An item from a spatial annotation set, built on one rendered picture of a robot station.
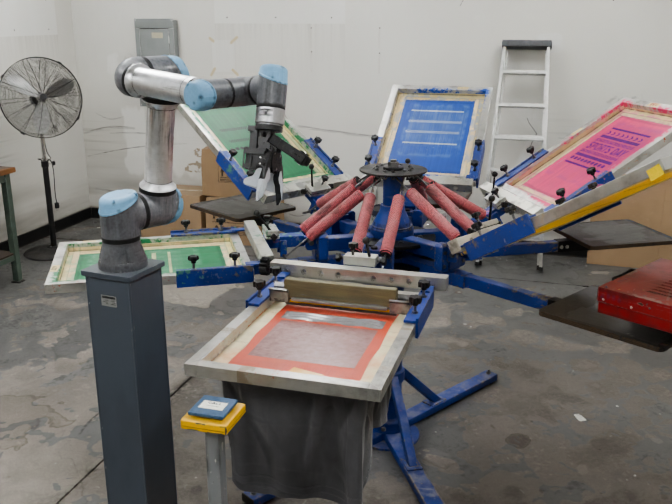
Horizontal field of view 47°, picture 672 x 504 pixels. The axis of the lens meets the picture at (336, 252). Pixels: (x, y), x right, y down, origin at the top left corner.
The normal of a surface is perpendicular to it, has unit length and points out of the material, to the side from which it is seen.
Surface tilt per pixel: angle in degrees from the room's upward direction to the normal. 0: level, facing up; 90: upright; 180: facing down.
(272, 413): 92
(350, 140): 90
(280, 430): 93
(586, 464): 0
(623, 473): 0
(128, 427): 90
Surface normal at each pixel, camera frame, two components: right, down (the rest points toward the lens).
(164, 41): -0.29, 0.28
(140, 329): 0.92, 0.11
